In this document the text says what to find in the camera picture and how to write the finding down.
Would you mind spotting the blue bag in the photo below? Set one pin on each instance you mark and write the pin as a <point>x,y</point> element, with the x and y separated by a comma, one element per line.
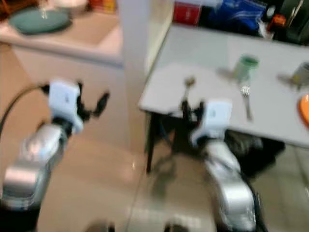
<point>236,17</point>

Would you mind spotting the red box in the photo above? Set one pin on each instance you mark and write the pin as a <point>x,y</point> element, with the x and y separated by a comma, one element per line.
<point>187,13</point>

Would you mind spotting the black table leg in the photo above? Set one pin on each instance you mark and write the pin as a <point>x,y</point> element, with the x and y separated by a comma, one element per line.
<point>152,142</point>

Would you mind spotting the orange plate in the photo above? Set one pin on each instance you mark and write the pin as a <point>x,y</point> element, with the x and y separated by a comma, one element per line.
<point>304,110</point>

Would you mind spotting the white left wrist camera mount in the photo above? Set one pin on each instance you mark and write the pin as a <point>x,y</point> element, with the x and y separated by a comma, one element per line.
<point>65,101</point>

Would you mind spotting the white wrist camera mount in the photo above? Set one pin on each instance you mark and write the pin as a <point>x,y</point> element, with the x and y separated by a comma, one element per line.
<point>65,101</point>
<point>215,118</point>

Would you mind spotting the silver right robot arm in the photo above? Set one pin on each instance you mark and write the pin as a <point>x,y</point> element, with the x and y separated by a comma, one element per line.
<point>231,188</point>

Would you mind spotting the metal spoon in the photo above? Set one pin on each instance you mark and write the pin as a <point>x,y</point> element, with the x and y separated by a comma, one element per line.
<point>189,87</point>

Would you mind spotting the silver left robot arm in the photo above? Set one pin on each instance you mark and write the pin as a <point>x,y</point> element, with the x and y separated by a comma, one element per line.
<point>31,164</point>

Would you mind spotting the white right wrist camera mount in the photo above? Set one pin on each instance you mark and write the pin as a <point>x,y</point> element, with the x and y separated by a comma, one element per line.
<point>215,118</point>

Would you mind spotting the green plate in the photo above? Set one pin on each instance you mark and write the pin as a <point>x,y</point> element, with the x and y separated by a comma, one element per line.
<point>39,21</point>

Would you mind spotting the small orange object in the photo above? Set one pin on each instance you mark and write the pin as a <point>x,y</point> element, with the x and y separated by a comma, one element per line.
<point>278,22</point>

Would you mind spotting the white counter cabinet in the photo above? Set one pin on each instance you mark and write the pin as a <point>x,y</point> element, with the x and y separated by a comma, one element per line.
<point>77,53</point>

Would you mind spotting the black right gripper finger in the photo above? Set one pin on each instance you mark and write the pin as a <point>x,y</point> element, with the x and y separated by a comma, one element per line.
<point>200,107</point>
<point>187,111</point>

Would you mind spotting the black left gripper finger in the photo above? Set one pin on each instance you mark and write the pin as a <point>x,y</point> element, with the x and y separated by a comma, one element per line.
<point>102,102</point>

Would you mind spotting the metal fork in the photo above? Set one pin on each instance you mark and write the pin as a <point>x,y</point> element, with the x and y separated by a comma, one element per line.
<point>246,96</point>

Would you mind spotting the green cup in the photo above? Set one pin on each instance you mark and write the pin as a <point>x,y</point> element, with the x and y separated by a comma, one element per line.
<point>246,68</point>

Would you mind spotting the white bowl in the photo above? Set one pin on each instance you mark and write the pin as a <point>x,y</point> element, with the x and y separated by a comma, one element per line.
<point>72,4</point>

